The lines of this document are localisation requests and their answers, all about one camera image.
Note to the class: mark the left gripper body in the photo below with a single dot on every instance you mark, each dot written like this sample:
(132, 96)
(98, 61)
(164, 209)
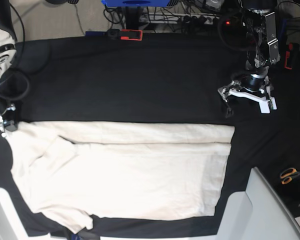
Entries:
(256, 87)

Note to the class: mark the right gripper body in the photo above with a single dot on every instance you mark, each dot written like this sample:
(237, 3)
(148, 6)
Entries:
(8, 121)

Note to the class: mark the white T-shirt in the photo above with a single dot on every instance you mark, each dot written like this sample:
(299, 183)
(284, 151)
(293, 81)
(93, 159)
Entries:
(70, 171)

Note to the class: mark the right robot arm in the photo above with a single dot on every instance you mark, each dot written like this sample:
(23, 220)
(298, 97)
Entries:
(8, 52)

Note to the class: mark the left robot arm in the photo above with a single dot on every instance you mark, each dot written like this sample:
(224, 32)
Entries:
(258, 18)

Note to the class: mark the orange black right clamp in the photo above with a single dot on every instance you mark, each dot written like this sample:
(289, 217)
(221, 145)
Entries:
(291, 55)

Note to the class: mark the orange black clamp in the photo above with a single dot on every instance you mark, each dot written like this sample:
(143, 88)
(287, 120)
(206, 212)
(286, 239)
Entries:
(125, 34)
(291, 55)

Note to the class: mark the black table cloth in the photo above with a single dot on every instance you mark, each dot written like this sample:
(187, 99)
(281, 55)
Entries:
(165, 78)

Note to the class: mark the white power strip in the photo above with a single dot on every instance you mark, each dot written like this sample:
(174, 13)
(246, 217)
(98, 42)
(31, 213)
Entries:
(173, 18)

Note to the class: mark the orange black top clamp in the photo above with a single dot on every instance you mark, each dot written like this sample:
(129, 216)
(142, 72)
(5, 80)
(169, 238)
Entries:
(125, 34)

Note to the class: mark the blue box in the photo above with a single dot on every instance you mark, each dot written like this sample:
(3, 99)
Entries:
(135, 3)

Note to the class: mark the orange handled scissors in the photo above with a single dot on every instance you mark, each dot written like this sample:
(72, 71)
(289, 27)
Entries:
(288, 175)

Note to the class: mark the black vertical post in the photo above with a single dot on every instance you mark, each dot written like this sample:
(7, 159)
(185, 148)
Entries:
(132, 17)

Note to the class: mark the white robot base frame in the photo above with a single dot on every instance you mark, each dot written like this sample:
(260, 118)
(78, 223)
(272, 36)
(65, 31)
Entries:
(254, 214)

